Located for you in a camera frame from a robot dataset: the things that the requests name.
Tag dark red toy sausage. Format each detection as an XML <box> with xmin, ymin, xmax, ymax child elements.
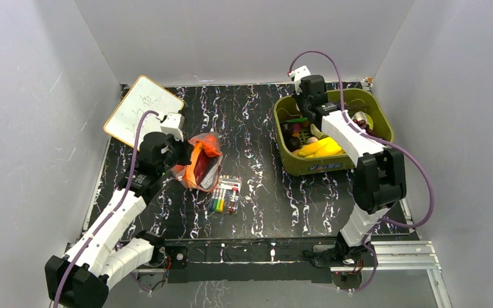
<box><xmin>193</xmin><ymin>150</ymin><xmax>212</xmax><ymax>186</ymax></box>

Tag clear zip bag orange zipper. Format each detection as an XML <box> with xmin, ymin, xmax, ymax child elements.
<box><xmin>171</xmin><ymin>132</ymin><xmax>223</xmax><ymax>192</ymax></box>

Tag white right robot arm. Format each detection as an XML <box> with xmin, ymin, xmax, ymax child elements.
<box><xmin>292</xmin><ymin>74</ymin><xmax>406</xmax><ymax>267</ymax></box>

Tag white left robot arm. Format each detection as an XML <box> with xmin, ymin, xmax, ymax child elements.
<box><xmin>44</xmin><ymin>132</ymin><xmax>194</xmax><ymax>307</ymax></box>

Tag dark toy plum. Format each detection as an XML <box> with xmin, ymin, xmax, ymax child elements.
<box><xmin>284</xmin><ymin>135</ymin><xmax>302</xmax><ymax>152</ymax></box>

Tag yellow toy banana bunch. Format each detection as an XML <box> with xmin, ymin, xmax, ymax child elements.
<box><xmin>293</xmin><ymin>137</ymin><xmax>344</xmax><ymax>158</ymax></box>

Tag purple toy grapes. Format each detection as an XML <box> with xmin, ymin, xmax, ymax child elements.
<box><xmin>353</xmin><ymin>119</ymin><xmax>374</xmax><ymax>136</ymax></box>

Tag olive green plastic bin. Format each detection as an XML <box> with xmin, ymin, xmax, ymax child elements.
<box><xmin>273</xmin><ymin>88</ymin><xmax>394</xmax><ymax>176</ymax></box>

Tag yellow framed whiteboard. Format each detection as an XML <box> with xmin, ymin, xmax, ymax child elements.
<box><xmin>103</xmin><ymin>75</ymin><xmax>185</xmax><ymax>148</ymax></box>

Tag pack of coloured markers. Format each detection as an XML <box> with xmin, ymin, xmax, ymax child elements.
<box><xmin>207</xmin><ymin>175</ymin><xmax>242</xmax><ymax>214</ymax></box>

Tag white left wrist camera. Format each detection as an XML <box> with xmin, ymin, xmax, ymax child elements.
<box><xmin>160</xmin><ymin>113</ymin><xmax>184</xmax><ymax>141</ymax></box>

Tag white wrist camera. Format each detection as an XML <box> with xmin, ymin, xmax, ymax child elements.
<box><xmin>288</xmin><ymin>65</ymin><xmax>311</xmax><ymax>94</ymax></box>
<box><xmin>160</xmin><ymin>113</ymin><xmax>184</xmax><ymax>141</ymax></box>

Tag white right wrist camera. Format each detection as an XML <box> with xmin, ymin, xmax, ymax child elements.
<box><xmin>288</xmin><ymin>65</ymin><xmax>311</xmax><ymax>94</ymax></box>

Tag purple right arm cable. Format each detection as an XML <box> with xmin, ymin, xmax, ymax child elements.
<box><xmin>288</xmin><ymin>50</ymin><xmax>436</xmax><ymax>294</ymax></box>

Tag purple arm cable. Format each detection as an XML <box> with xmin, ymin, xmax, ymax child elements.
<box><xmin>288</xmin><ymin>50</ymin><xmax>436</xmax><ymax>294</ymax></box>
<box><xmin>53</xmin><ymin>110</ymin><xmax>160</xmax><ymax>308</ymax></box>

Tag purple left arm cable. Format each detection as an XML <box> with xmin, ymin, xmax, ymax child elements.
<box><xmin>53</xmin><ymin>110</ymin><xmax>160</xmax><ymax>308</ymax></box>

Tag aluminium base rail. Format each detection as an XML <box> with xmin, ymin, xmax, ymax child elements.
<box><xmin>57</xmin><ymin>240</ymin><xmax>443</xmax><ymax>273</ymax></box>

